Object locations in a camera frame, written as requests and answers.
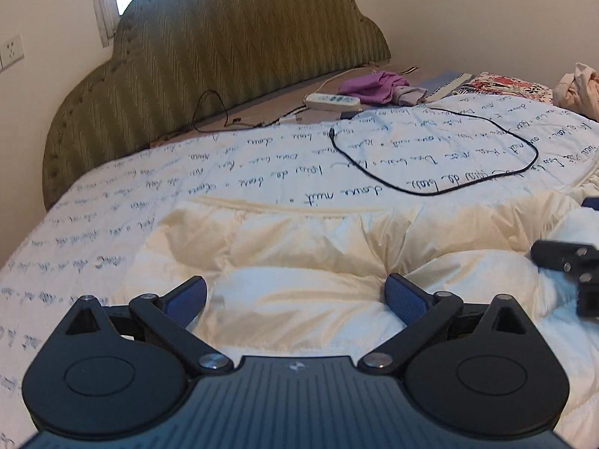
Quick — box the white puffer jacket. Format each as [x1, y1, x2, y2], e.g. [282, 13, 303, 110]
[133, 194, 599, 384]

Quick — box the white power strip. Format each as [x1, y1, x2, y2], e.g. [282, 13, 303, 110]
[305, 92, 364, 112]

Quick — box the green upholstered headboard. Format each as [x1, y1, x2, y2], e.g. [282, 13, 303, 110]
[42, 0, 392, 211]

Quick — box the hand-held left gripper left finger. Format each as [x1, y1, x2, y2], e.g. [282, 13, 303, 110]
[63, 275, 235, 378]

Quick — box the black cable at headboard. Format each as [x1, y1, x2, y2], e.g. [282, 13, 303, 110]
[194, 90, 264, 133]

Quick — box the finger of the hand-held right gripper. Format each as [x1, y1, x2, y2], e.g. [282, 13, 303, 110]
[531, 240, 599, 319]

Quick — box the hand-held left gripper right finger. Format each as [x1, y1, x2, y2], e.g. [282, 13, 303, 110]
[358, 274, 537, 378]

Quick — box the black cable on blanket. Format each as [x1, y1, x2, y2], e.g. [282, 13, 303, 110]
[328, 107, 539, 196]

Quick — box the white wall socket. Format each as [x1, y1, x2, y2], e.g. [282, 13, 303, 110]
[0, 34, 25, 74]

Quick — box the pink clothes pile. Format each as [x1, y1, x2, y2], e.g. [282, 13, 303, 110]
[553, 62, 599, 120]

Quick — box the grey cloth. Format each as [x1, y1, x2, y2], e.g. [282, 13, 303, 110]
[390, 86, 429, 106]

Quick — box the white script-print blanket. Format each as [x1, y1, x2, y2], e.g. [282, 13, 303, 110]
[0, 94, 599, 449]

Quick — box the purple garment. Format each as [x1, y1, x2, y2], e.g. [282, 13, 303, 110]
[338, 71, 411, 106]

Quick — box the blue striped cloth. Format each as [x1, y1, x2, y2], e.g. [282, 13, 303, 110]
[416, 71, 474, 102]

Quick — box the floral cloth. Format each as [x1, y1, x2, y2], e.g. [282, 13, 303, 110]
[456, 72, 553, 104]

